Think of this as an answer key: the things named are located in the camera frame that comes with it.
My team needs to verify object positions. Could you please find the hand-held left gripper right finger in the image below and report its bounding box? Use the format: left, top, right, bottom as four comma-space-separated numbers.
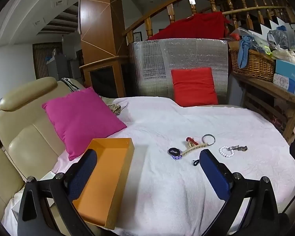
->
199, 149, 286, 236

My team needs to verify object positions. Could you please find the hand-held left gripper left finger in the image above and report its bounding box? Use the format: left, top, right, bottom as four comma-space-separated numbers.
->
17, 149, 99, 236

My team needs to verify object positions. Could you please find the orange cardboard box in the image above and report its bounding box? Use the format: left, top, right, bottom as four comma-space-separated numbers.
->
71, 138, 136, 230

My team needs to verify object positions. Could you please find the beige hair claw clip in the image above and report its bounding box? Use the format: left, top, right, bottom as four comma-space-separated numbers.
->
181, 143, 207, 156

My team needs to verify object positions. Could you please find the silver bangle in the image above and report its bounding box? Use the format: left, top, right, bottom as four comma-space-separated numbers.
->
202, 134, 215, 145

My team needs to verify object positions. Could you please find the white blanket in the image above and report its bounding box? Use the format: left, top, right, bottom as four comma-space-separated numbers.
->
1, 96, 295, 236

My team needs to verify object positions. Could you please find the pink pillow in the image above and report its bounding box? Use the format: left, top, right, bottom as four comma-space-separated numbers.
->
42, 87, 127, 161

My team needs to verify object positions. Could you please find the beige leather sofa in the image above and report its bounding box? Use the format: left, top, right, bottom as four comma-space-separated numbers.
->
0, 77, 89, 222

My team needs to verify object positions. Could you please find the patterned cloth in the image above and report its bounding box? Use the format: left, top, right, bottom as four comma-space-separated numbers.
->
107, 103, 128, 116

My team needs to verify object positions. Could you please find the red pillow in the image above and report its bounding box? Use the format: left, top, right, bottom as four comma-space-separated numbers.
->
171, 67, 219, 107

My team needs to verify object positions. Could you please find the wooden cabinet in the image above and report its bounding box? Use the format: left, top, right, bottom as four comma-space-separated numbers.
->
80, 55, 131, 97

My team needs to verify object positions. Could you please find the wooden table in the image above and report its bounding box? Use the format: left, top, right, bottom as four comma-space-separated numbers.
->
232, 71, 295, 145

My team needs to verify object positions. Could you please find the grey refrigerator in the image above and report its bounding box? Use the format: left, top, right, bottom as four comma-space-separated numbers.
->
45, 53, 70, 81

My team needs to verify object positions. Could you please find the wicker basket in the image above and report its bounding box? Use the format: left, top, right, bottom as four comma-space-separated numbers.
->
229, 49, 276, 82

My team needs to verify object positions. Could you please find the silver insulation panel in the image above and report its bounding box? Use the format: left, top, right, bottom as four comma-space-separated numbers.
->
128, 39, 229, 104

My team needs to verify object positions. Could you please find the blue cloth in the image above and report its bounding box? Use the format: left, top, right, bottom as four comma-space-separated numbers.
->
237, 36, 254, 69

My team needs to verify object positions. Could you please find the blue cardboard box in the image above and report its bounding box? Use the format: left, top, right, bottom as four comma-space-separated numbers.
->
275, 59, 295, 87

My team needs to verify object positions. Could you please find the red cloth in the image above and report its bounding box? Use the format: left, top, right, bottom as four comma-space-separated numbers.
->
147, 11, 228, 41

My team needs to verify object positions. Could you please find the clear plastic bag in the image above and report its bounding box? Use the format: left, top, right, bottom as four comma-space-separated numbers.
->
267, 29, 289, 52

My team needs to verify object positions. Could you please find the wooden pillar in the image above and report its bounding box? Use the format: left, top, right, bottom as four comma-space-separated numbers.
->
80, 0, 128, 59

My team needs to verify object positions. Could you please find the wooden stair railing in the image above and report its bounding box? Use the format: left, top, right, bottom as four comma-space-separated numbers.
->
123, 0, 295, 45

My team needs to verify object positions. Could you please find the white bead bracelet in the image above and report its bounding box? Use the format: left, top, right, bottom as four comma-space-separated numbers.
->
219, 146, 234, 157

